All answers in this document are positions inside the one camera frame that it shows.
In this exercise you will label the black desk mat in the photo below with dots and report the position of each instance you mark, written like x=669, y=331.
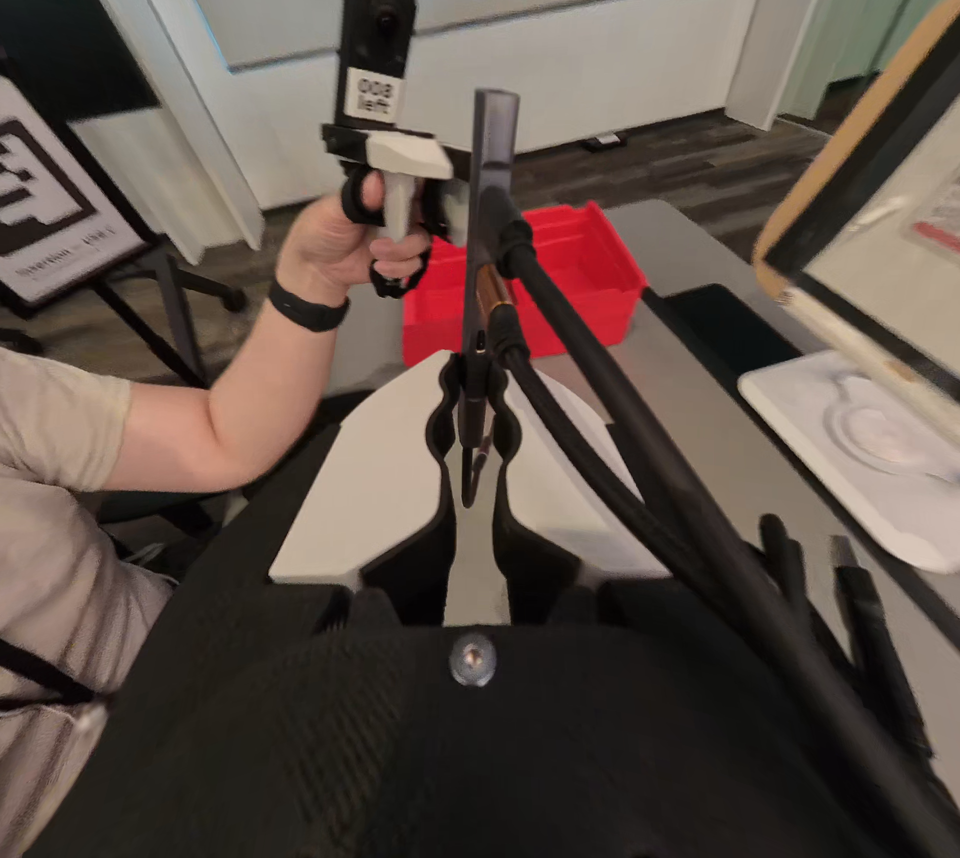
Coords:
x=720, y=326

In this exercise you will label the dark grey usb hub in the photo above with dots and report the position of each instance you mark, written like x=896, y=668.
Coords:
x=491, y=138

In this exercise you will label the wooden instruction board stand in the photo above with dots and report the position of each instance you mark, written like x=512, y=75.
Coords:
x=810, y=423

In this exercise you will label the black white marker sign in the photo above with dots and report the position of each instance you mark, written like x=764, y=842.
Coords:
x=45, y=251

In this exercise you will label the red plastic bin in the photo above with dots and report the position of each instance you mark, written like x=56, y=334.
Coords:
x=585, y=288

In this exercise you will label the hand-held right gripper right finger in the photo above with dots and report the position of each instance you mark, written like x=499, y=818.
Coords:
x=555, y=536

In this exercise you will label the black sign easel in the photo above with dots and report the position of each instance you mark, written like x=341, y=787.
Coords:
x=176, y=303

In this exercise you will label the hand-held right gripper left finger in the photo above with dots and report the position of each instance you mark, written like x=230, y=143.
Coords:
x=375, y=498

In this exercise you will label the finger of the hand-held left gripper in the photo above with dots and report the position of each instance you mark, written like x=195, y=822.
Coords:
x=409, y=155

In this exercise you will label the black floor device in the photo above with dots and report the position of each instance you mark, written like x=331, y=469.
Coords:
x=606, y=141

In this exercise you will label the black wrist band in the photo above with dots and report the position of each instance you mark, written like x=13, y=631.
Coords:
x=307, y=311

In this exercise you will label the person's left hand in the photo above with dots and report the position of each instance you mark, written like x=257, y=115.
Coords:
x=322, y=251

